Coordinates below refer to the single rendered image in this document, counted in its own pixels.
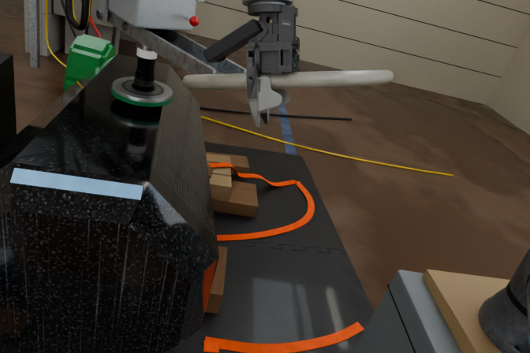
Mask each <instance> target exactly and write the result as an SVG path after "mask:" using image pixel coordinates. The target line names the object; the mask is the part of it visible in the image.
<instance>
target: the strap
mask: <svg viewBox="0 0 530 353"><path fill-rule="evenodd" d="M208 164H209V165H210V167H211V168H213V167H233V166H232V165H231V164H230V163H226V162H219V163H208ZM233 171H234V172H235V173H236V174H237V175H238V176H239V177H247V178H260V179H263V180H265V181H266V182H268V183H269V184H271V185H273V186H286V185H291V184H296V185H297V186H298V188H299V189H300V190H302V192H303V193H304V195H305V196H306V199H307V200H308V211H307V213H306V214H305V215H304V216H303V217H302V218H301V219H300V220H299V221H297V222H295V223H292V224H291V225H287V226H284V227H281V228H277V229H272V230H267V231H263V232H254V233H245V234H233V235H217V241H227V240H250V239H257V238H262V237H267V236H274V235H278V234H281V233H284V232H289V231H292V230H294V229H298V228H300V227H301V226H303V225H305V224H306V223H308V222H309V221H310V220H311V218H312V216H313V214H314V211H315V204H314V201H313V198H312V197H311V195H310V193H309V192H308V191H307V190H306V188H305V187H304V186H303V185H302V184H301V183H300V181H295V180H288V181H283V182H277V183H275V182H270V181H268V180H266V179H264V178H263V177H261V176H260V175H258V174H251V173H238V172H237V171H236V169H235V168H234V167H233ZM363 330H364V328H363V327H362V326H361V325H360V323H359V322H356V323H354V324H352V325H351V326H349V327H347V328H345V329H343V330H341V331H339V332H336V333H333V334H330V335H327V336H321V337H318V338H314V339H310V340H302V341H297V342H291V343H282V344H254V343H245V342H239V341H234V340H224V339H219V338H214V337H209V336H206V339H205V340H217V341H219V349H222V350H228V351H238V352H244V353H293V352H298V351H307V350H311V349H316V348H320V347H326V346H329V345H331V344H336V343H339V342H342V341H343V340H347V339H349V338H350V337H352V336H354V335H356V334H357V333H359V332H361V331H363Z"/></svg>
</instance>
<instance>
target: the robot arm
mask: <svg viewBox="0 0 530 353"><path fill-rule="evenodd" d="M242 3H243V5H244V6H247V7H248V15H249V16H253V17H259V21H257V20H255V19H251V20H250V21H249V22H247V23H245V24H243V25H242V26H240V27H239V28H238V29H236V30H234V31H233V32H231V33H229V34H228V35H227V36H225V37H223V38H222V39H220V40H219V41H218V42H215V43H212V44H211V45H210V46H209V47H208V48H207V49H205V50H204V51H203V55H204V57H205V58H206V60H207V62H215V63H217V62H221V61H224V60H225V59H226V57H227V56H229V55H231V54H232V53H233V52H235V51H237V50H239V49H240V48H242V47H243V46H245V45H246V44H248V45H249V46H248V49H247V73H246V79H247V90H248V101H249V107H250V112H251V116H252V119H253V121H254V123H255V125H256V127H257V128H260V117H261V118H262V119H263V121H264V123H265V124H268V121H269V112H270V109H272V108H275V107H278V106H280V105H284V104H286V103H288V102H289V100H290V94H289V93H288V92H287V91H283V90H282V89H271V79H270V78H269V77H268V76H265V75H263V76H259V75H260V73H262V72H271V74H284V73H292V72H299V71H300V40H299V38H298V37H296V17H298V8H295V6H291V4H292V3H293V0H242ZM271 18H272V22H271V23H270V19H271ZM296 38H297V40H296ZM478 318H479V322H480V325H481V328H482V330H483V331H484V333H485V334H486V336H487V337H488V339H489V340H490V341H491V342H492V343H493V345H494V346H496V348H497V349H499V350H500V352H501V353H530V248H529V249H528V251H527V253H526V255H525V256H524V258H523V259H522V261H521V263H520V265H519V266H518V267H517V270H516V271H515V273H514V275H513V276H512V278H511V279H510V281H509V283H508V284H507V286H506V287H505V288H503V289H502V290H501V291H499V292H497V293H496V294H494V295H493V296H491V297H489V298H488V299H486V300H485V301H484V303H483V305H482V307H481V308H480V310H479V313H478Z"/></svg>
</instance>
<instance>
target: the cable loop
mask: <svg viewBox="0 0 530 353"><path fill-rule="evenodd" d="M90 6H91V0H82V6H81V18H80V23H79V22H78V21H77V19H76V18H75V15H74V9H73V0H65V12H66V16H67V19H68V21H69V23H70V24H71V25H72V26H73V27H74V28H75V29H77V30H79V31H83V30H84V29H85V28H86V27H87V26H88V22H89V17H90Z"/></svg>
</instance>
